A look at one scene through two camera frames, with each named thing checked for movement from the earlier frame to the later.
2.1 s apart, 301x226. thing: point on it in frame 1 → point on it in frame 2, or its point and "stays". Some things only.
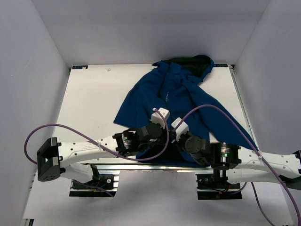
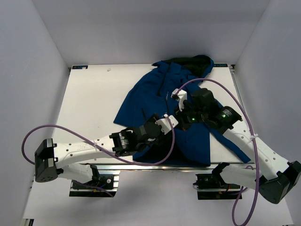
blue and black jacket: [164, 91] stays
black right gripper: [179, 136] → [179, 114]
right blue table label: [220, 65] stays
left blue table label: [79, 67] stays
